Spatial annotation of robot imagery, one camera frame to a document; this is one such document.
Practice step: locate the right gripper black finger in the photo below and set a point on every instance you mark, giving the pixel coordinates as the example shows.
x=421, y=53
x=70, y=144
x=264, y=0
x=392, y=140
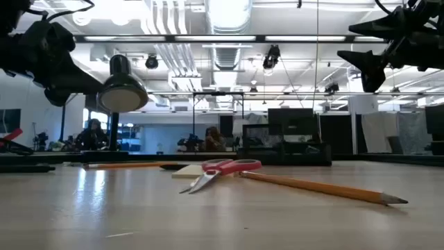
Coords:
x=381, y=24
x=369, y=66

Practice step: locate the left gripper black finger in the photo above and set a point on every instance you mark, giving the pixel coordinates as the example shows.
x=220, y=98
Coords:
x=76, y=87

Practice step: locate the yellow wooden pencil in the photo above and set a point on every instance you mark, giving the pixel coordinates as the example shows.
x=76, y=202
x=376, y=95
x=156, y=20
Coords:
x=132, y=165
x=312, y=187

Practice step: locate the black mesh desk organizer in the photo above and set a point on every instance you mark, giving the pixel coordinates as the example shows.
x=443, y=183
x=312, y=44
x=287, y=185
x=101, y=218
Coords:
x=295, y=152

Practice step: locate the yellow sticky note pad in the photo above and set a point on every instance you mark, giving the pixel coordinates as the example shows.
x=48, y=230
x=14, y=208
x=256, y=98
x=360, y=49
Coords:
x=187, y=172

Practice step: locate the black background robot arm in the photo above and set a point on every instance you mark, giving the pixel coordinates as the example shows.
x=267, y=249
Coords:
x=41, y=140

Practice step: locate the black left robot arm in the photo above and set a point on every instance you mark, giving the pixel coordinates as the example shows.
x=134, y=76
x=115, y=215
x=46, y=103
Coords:
x=10, y=14

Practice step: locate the black ceiling spotlight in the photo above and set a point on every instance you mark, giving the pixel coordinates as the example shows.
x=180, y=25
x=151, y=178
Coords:
x=271, y=55
x=332, y=87
x=151, y=62

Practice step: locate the black desk lamp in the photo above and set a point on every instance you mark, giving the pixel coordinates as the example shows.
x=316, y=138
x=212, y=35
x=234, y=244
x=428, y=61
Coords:
x=121, y=87

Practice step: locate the person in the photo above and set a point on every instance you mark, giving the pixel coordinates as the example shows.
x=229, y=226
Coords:
x=92, y=137
x=213, y=140

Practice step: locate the white hanging cloth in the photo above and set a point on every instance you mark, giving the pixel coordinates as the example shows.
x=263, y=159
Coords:
x=379, y=132

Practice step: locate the black partition panel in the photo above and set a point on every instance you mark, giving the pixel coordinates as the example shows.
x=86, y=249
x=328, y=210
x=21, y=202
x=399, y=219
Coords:
x=335, y=135

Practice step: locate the large black background screen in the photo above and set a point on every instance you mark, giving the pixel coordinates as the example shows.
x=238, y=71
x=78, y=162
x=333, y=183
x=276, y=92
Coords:
x=435, y=121

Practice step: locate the red and black clamp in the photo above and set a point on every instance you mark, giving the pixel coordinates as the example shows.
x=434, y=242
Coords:
x=12, y=134

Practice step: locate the grey hanging cloth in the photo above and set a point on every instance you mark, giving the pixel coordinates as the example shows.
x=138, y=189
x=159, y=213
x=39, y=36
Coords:
x=414, y=133

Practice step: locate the black background monitor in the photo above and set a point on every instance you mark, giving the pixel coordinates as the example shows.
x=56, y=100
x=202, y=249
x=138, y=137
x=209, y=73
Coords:
x=291, y=118

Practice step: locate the black overhead light bar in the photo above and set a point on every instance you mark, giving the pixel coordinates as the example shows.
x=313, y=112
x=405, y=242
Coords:
x=260, y=38

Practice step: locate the black background robot rig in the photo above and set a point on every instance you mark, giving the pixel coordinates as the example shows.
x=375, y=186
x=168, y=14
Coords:
x=190, y=142

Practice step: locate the black wall monitor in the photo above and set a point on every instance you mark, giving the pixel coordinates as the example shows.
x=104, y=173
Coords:
x=8, y=121

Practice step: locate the black aluminium table frame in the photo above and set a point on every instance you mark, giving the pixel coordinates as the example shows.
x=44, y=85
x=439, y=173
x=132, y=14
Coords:
x=381, y=159

